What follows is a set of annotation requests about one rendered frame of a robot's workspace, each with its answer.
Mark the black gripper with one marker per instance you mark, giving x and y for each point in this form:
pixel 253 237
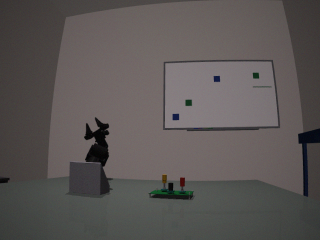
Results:
pixel 98 135

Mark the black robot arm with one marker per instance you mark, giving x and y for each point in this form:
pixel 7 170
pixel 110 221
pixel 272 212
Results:
pixel 98 153

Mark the green circuit board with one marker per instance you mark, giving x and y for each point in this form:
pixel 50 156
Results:
pixel 170 190

